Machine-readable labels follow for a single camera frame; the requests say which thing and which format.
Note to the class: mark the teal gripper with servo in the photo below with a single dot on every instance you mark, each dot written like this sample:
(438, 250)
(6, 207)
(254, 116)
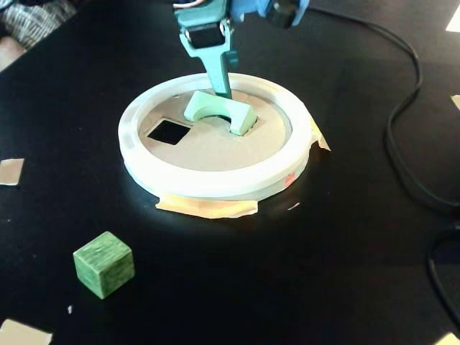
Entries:
(205, 37)

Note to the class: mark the small beige paper scrap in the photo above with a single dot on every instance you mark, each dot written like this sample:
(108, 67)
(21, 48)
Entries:
(456, 102)

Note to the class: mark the white round shape sorter lid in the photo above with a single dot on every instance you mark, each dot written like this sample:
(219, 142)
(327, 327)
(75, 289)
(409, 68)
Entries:
(215, 158)

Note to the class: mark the tiny white tape bit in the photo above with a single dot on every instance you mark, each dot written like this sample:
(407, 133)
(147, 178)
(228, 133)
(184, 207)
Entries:
(293, 206)

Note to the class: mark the white paper sheet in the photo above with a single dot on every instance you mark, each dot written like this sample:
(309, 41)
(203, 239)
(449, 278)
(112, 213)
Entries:
(454, 21)

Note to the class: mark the green wooden cube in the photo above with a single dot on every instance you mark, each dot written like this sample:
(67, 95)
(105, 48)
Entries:
(104, 266)

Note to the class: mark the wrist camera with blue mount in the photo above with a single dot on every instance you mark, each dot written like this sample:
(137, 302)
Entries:
(280, 12)

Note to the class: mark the short beige masking tape strip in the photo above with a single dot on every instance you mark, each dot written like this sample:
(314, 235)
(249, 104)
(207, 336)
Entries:
(321, 140)

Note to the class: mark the yellow foam piece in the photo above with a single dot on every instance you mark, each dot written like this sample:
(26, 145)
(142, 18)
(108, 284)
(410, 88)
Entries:
(208, 209)

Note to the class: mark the light green U shape block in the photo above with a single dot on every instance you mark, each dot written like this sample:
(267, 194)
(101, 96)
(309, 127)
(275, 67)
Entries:
(201, 106)

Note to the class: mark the pale yellow paper corner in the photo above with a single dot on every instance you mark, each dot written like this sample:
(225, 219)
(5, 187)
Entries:
(451, 339)

